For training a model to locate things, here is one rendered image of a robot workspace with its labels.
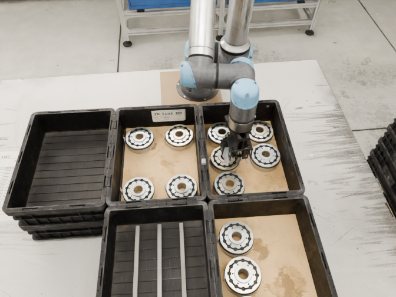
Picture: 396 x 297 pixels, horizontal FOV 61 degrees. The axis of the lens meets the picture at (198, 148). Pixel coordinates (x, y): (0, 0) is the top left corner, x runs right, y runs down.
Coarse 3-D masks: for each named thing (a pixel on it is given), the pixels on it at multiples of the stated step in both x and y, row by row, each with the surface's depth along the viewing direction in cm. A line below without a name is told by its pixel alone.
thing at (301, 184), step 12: (276, 108) 121; (204, 132) 114; (204, 144) 113; (288, 144) 111; (204, 156) 108; (204, 168) 105; (300, 180) 102; (264, 192) 100; (276, 192) 100; (288, 192) 100; (300, 192) 100
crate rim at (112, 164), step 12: (120, 108) 121; (132, 108) 121; (144, 108) 121; (156, 108) 121; (168, 108) 121; (108, 180) 102; (204, 180) 102; (108, 192) 100; (204, 192) 100; (108, 204) 98; (120, 204) 98; (132, 204) 98
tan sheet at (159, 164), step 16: (128, 128) 128; (160, 128) 128; (192, 128) 128; (160, 144) 124; (192, 144) 124; (128, 160) 119; (144, 160) 119; (160, 160) 119; (176, 160) 119; (192, 160) 119; (128, 176) 115; (144, 176) 115; (160, 176) 115; (192, 176) 115; (160, 192) 111
